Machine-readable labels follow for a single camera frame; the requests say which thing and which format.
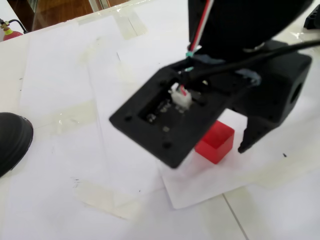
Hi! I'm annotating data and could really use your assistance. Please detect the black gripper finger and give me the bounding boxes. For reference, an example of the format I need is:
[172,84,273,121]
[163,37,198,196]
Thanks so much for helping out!
[237,116,272,154]

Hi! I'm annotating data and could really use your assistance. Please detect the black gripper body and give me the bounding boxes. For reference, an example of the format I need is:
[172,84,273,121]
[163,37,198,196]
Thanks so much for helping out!
[194,40,313,127]

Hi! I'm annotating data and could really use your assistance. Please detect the red cube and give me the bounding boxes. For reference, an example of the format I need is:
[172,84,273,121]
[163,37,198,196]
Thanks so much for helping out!
[194,120,236,165]

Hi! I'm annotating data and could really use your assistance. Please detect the small white paper sheet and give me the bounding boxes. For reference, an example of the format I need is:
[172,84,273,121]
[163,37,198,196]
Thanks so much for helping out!
[116,24,320,210]

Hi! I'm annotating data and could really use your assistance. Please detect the beige masking tape strip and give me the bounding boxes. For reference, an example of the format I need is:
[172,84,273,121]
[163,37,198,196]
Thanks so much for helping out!
[73,179,147,222]
[234,146,320,190]
[113,11,150,40]
[76,36,107,67]
[114,61,141,106]
[48,99,97,137]

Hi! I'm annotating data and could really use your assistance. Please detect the large white paper sheet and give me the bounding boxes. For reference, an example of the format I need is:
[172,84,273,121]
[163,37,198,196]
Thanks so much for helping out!
[84,0,320,240]

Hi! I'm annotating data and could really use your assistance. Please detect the black round object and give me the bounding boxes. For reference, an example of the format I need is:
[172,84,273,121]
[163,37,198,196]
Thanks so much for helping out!
[0,112,34,179]

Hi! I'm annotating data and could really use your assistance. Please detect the red fire extinguisher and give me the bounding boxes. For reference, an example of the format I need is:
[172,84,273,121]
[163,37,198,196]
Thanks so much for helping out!
[0,17,29,42]

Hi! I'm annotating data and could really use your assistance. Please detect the black camera cable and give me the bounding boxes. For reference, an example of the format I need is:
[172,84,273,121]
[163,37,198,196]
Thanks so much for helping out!
[178,39,320,81]

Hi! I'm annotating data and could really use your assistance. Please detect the red white black servo wires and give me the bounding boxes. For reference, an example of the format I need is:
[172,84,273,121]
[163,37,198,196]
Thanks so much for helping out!
[186,0,215,59]

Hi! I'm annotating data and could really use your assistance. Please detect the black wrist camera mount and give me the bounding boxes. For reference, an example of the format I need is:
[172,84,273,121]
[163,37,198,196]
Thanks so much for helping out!
[108,61,236,169]

